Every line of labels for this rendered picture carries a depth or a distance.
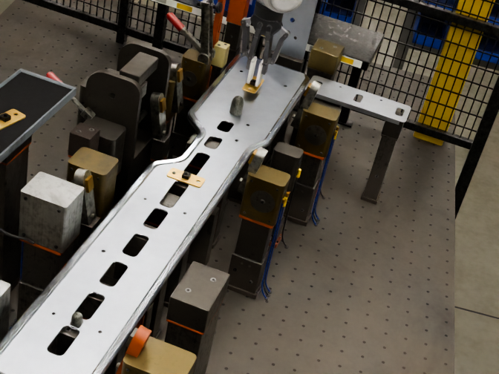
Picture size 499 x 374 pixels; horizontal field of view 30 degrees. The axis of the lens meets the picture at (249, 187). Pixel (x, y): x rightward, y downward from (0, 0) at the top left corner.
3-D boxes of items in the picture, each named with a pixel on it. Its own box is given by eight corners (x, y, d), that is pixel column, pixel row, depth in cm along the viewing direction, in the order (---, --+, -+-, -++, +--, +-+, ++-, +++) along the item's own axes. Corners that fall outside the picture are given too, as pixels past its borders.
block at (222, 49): (205, 159, 273) (226, 48, 252) (194, 154, 274) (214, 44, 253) (209, 153, 276) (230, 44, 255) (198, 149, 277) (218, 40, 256)
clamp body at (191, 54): (186, 173, 266) (205, 64, 246) (154, 162, 268) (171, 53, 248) (194, 162, 272) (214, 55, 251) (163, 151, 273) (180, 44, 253)
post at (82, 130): (76, 277, 223) (90, 139, 200) (57, 270, 224) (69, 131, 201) (85, 266, 227) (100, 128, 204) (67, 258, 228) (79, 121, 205)
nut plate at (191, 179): (206, 179, 213) (206, 175, 212) (200, 188, 210) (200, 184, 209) (171, 168, 214) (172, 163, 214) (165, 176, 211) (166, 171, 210)
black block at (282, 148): (285, 254, 245) (310, 163, 228) (250, 241, 247) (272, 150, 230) (291, 243, 249) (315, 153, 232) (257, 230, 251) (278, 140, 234)
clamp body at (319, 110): (315, 231, 255) (345, 125, 235) (275, 217, 257) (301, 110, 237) (321, 219, 260) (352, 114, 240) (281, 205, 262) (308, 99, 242)
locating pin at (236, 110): (237, 122, 239) (243, 100, 235) (226, 118, 239) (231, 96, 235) (242, 116, 241) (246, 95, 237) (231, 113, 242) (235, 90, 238)
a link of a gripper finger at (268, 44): (269, 20, 240) (275, 21, 239) (266, 59, 246) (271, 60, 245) (265, 25, 236) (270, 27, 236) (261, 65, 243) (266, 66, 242)
